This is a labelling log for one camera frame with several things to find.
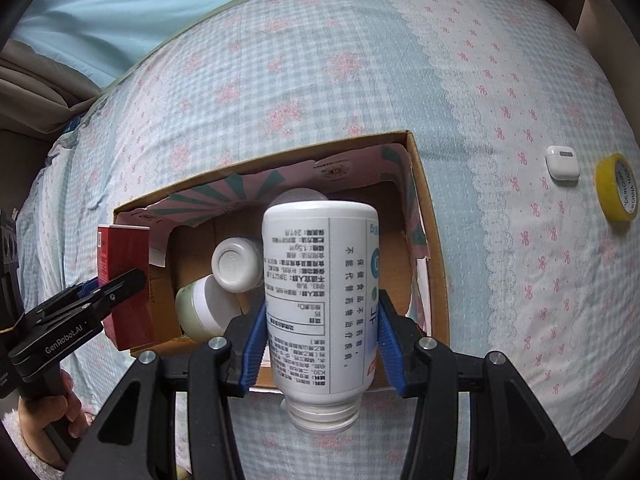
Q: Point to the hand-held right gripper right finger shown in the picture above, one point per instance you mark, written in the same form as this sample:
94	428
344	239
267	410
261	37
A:
387	342

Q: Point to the yellow tape roll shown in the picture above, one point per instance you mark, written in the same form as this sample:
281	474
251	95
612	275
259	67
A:
607	180

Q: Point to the light blue hanging cloth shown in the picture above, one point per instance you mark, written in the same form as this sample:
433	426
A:
150	5

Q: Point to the person's left forearm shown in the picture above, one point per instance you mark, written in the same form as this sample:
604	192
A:
15	445

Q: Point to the person's left hand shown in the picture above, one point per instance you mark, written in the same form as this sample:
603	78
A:
50	410

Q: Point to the red carton box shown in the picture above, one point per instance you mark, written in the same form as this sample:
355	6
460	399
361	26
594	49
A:
125	260

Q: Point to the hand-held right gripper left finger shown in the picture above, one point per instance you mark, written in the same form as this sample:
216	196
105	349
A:
252	347

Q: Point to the large white round jar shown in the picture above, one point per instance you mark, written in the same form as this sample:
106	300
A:
300	195

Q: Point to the cardboard box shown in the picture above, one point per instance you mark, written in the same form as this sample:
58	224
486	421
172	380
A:
425	240

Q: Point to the small green white jar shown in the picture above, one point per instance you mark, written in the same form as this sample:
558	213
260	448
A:
235	262
200	305

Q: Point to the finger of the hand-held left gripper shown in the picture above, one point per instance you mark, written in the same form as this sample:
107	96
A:
110	292
87	287

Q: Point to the white pill bottle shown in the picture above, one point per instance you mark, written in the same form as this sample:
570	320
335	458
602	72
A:
315	300

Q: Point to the white earbuds case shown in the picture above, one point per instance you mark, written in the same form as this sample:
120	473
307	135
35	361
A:
562	162

